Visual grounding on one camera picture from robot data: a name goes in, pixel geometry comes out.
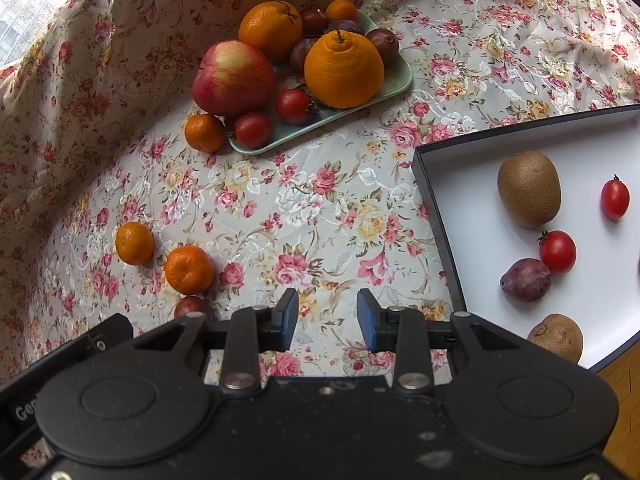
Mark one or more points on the dimpled mandarin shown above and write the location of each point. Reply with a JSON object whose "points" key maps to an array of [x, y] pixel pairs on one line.
{"points": [[189, 270]]}

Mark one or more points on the brown kiwi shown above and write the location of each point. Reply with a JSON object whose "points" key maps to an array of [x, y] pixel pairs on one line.
{"points": [[529, 190], [557, 335]]}

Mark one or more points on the dark red plum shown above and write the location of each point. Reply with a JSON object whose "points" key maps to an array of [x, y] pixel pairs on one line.
{"points": [[314, 22]]}

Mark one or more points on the oval red cherry tomato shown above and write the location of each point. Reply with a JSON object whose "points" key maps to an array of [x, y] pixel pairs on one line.
{"points": [[615, 200]]}

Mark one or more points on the floral tablecloth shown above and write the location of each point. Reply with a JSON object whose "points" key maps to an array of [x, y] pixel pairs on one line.
{"points": [[325, 185]]}

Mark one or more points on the pointed red plum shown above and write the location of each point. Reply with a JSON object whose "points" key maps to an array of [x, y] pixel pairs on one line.
{"points": [[525, 280]]}

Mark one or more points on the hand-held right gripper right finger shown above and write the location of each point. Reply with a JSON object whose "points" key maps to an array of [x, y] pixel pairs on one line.
{"points": [[364, 320]]}

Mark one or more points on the red apple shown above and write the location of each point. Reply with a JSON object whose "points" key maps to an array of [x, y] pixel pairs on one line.
{"points": [[232, 77]]}

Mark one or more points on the large round orange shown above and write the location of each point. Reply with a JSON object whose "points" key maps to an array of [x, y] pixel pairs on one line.
{"points": [[270, 27]]}

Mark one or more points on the small mandarin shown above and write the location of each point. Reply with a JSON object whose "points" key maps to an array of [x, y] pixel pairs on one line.
{"points": [[134, 243], [342, 10], [204, 133]]}

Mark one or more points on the white box with dark rim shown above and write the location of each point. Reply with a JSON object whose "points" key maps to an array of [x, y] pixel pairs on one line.
{"points": [[475, 210]]}

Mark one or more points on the window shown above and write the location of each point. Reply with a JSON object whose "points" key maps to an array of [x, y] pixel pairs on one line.
{"points": [[25, 5]]}

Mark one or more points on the purple plum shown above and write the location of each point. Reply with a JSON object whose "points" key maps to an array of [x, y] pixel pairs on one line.
{"points": [[347, 26], [302, 52]]}

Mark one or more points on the large knobbed orange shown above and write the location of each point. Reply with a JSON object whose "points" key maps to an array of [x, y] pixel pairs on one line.
{"points": [[345, 72]]}

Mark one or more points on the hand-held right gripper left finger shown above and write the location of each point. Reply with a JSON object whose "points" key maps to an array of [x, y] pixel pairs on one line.
{"points": [[289, 317]]}

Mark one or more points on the pale green plate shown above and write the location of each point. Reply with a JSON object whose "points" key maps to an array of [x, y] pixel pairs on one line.
{"points": [[395, 80]]}

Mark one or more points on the dark purple passion fruit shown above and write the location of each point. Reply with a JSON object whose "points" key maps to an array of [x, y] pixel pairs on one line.
{"points": [[190, 306], [384, 44]]}

